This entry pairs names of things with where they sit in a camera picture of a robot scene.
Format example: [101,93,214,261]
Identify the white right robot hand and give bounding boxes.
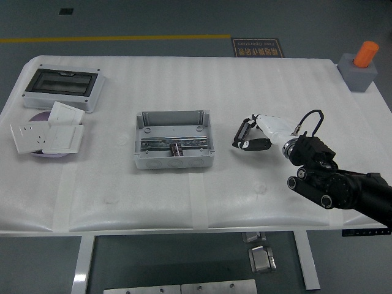
[232,113,294,153]

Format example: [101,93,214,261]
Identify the black floor sign orange text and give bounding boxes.
[231,37,285,58]

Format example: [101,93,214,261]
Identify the white table leg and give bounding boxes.
[70,235,96,294]
[292,230,322,291]

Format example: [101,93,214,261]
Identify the white wall socket plate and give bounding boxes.
[9,121,53,154]

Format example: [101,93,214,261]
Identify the white wall switch plate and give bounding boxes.
[42,124,85,154]
[48,101,86,126]

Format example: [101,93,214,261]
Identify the purple round plate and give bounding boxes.
[29,111,74,159]

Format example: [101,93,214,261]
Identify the grey metal base plate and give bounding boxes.
[180,279,258,294]
[103,284,182,294]

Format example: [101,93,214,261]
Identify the grey foam block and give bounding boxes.
[337,53,379,92]

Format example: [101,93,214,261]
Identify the white foam table mat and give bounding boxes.
[0,55,392,233]

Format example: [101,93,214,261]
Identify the orange cylinder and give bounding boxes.
[352,40,380,69]

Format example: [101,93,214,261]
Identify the large silver metal block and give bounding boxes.
[247,244,277,274]

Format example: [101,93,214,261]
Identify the metal mounting rail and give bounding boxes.
[140,134,211,153]

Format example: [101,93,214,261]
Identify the grey distribution box dark lid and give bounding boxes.
[21,63,107,114]

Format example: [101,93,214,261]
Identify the grey open junction box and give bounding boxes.
[132,109,215,170]

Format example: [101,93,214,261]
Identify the small silver metal block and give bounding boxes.
[241,232,267,244]

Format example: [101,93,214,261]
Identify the black table control panel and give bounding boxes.
[342,228,392,237]

